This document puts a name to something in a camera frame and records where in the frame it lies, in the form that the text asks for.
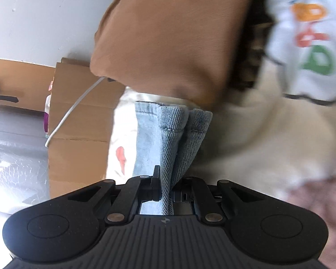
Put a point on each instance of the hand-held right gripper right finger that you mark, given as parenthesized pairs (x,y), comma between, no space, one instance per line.
(197,193)

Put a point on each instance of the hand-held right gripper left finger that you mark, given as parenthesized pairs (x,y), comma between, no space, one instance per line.
(156,185)

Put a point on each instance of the light blue jeans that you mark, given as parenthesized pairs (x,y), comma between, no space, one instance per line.
(170,134)

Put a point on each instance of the cream bear-print bed sheet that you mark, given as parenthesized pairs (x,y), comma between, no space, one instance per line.
(254,145)

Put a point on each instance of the flattened cardboard sheet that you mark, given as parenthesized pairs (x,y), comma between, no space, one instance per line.
(81,151)

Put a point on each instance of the purple pink packet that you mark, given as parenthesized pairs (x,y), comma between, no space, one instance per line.
(46,120)

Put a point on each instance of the brown folded garment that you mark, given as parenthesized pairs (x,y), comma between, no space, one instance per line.
(170,33)

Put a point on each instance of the dark patterned garment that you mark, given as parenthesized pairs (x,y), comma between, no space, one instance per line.
(252,47)

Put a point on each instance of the cardboard box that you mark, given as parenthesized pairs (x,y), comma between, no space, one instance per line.
(22,78)

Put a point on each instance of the black bracket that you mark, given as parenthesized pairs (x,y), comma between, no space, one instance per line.
(2,98)

